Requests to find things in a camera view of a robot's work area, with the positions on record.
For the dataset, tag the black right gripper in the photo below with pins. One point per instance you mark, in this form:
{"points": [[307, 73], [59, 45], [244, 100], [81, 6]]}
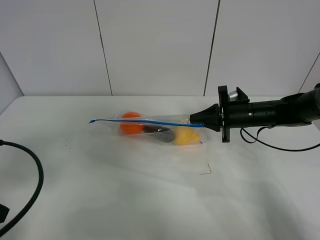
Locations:
{"points": [[227, 115]]}

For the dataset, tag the clear zip bag blue seal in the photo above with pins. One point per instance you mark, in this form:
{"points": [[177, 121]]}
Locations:
{"points": [[173, 129]]}

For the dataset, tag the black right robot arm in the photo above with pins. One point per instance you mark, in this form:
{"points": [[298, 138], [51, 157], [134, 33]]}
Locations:
{"points": [[299, 109]]}

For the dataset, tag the yellow toy pear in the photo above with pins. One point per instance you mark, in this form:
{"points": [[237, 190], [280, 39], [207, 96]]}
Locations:
{"points": [[185, 136]]}

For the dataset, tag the dark purple toy eggplant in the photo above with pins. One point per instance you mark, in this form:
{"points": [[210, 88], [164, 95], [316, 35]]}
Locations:
{"points": [[159, 133]]}

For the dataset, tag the orange toy fruit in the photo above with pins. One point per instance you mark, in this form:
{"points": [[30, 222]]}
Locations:
{"points": [[129, 128]]}

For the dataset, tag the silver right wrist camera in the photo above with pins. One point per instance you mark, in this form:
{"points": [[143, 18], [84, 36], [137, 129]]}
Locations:
{"points": [[233, 96]]}

